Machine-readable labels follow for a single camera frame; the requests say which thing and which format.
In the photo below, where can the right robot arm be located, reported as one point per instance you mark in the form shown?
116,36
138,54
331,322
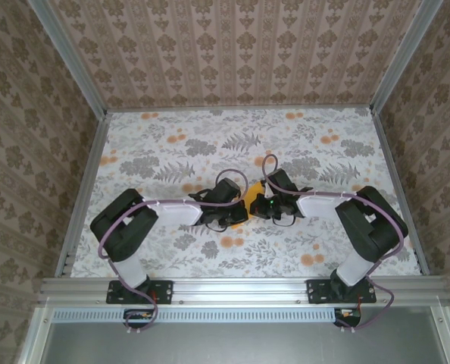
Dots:
369,227

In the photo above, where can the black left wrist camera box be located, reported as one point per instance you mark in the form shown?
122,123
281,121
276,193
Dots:
225,189

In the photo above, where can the aluminium table side rail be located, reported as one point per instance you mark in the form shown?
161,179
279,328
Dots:
95,151
388,151

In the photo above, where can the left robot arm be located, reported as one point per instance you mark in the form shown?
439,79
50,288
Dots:
126,227

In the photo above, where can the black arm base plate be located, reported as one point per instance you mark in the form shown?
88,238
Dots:
316,292
164,292

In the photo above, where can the aluminium mounting rail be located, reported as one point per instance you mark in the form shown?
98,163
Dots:
240,290

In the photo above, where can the floral patterned table cover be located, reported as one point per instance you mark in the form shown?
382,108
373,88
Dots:
285,246

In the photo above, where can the aluminium frame corner post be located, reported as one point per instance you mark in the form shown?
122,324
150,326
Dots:
69,60
407,57

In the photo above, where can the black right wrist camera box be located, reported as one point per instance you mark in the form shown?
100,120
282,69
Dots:
280,182

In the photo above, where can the grey metal panel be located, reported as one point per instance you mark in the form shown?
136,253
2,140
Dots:
240,345

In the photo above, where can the orange cloth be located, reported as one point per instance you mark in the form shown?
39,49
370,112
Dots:
254,191

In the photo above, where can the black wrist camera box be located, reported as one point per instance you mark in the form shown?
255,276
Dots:
225,189
280,182

